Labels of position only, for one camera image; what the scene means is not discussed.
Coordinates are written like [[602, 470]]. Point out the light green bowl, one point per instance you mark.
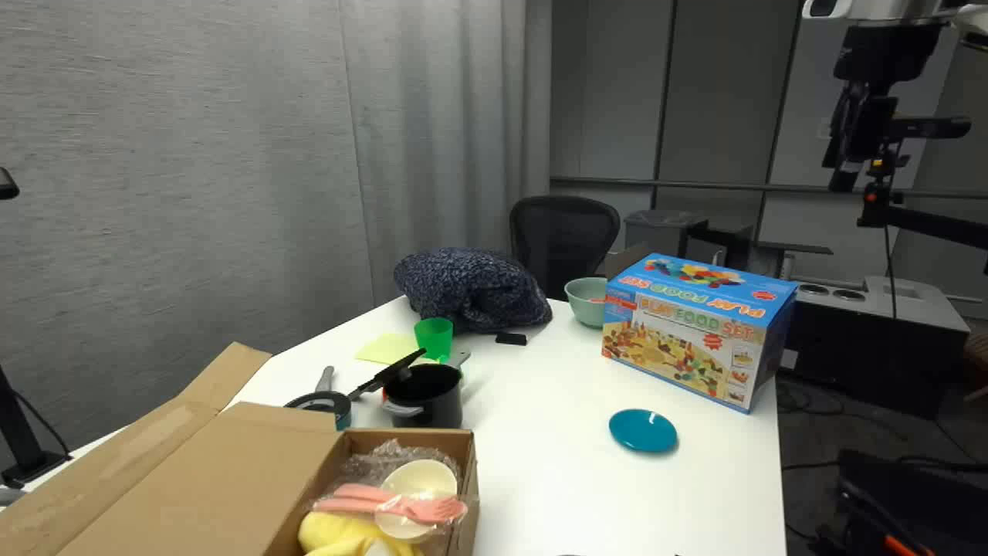
[[587, 302]]

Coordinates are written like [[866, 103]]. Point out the pink plastic spoon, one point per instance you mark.
[[365, 498]]

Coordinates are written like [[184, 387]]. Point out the small black object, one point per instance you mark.
[[512, 337]]

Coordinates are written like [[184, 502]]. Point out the colourful toy food box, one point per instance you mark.
[[708, 329]]

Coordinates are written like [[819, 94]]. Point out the black office chair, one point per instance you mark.
[[563, 237]]

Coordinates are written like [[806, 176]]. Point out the grey cabinet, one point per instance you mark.
[[895, 345]]

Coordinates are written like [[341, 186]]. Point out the green plastic cup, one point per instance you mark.
[[438, 337]]

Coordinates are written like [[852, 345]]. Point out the brown cardboard box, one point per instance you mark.
[[214, 477]]

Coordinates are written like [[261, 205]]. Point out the yellow plastic toy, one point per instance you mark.
[[348, 535]]

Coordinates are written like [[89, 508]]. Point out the yellow sticky note pad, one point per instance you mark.
[[390, 346]]

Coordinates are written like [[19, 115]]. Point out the cream plastic bowl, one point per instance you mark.
[[419, 481]]

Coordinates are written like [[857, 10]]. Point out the blue plate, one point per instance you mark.
[[645, 432]]

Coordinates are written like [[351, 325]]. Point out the black pot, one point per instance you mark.
[[424, 398]]

